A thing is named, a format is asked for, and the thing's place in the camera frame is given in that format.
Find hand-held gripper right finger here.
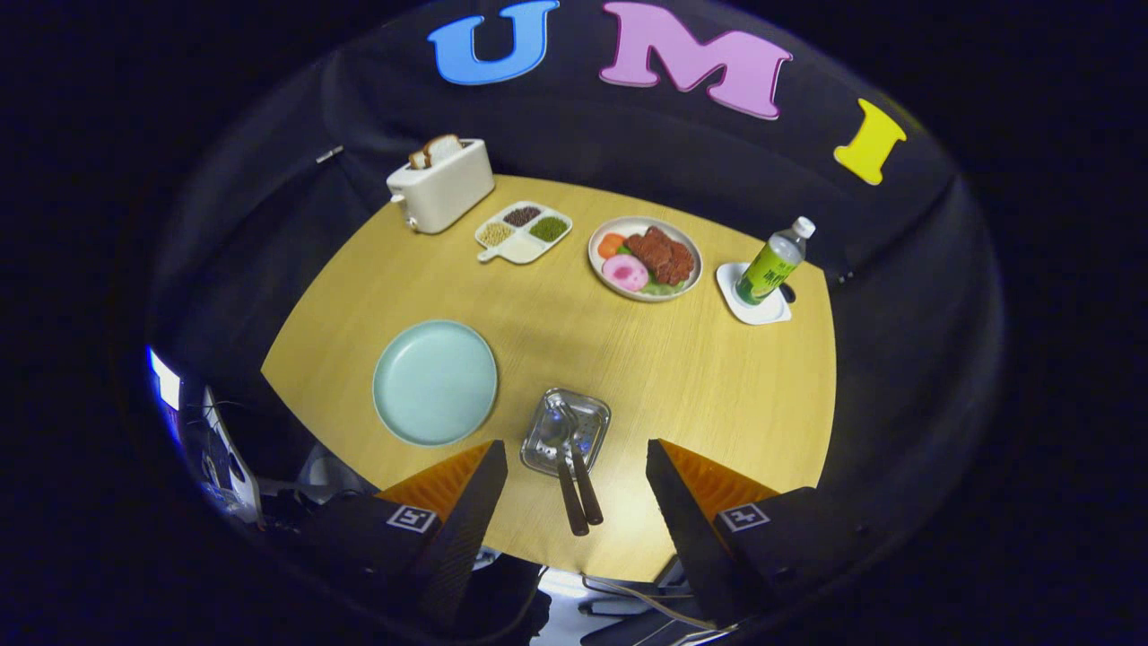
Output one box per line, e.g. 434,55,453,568
646,439,884,629

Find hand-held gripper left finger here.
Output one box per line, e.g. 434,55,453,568
305,440,509,629

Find metal fork with brown handle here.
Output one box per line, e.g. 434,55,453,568
545,392,604,527

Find metal spoon with brown handle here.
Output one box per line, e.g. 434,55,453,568
538,408,590,537

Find perforated metal tray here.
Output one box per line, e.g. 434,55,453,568
520,388,613,479

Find light green plate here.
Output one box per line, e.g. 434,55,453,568
372,319,500,448

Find white square coaster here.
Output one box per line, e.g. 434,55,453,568
716,261,794,326

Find pink ham slice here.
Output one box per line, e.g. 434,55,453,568
602,254,649,293

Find green label drink bottle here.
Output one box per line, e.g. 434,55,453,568
735,216,817,307

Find brown meat pieces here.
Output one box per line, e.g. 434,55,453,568
625,226,696,286

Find white divided dish with beans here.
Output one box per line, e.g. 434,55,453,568
474,201,574,266

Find white round food plate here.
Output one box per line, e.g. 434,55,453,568
587,216,703,303

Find lit screen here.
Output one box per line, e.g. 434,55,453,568
146,345,185,414

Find white toaster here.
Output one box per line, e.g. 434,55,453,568
387,136,496,235

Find black backdrop cloth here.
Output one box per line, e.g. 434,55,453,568
148,0,1005,575

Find grey cable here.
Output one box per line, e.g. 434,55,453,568
581,574,709,631

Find white equipment frame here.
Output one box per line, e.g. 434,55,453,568
199,386,263,523

